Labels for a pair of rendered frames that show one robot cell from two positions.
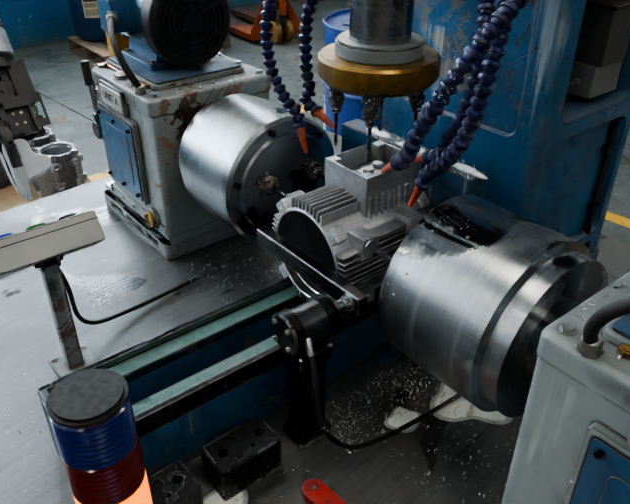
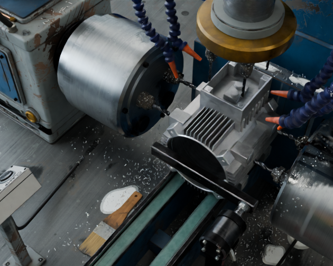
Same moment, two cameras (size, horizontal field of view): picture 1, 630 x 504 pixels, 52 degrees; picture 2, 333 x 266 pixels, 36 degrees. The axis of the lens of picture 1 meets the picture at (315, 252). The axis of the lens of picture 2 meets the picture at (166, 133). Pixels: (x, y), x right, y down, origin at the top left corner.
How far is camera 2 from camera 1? 0.47 m
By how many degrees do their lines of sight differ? 21
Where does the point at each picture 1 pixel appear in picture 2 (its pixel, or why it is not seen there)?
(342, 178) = (218, 105)
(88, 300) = not seen: hidden behind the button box
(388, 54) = (264, 31)
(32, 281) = not seen: outside the picture
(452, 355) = not seen: outside the picture
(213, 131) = (92, 64)
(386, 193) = (251, 111)
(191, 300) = (86, 180)
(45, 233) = (0, 201)
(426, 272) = (314, 198)
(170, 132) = (44, 56)
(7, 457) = not seen: outside the picture
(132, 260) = (21, 149)
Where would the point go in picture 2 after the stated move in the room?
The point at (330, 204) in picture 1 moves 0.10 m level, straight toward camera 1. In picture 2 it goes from (215, 131) to (230, 171)
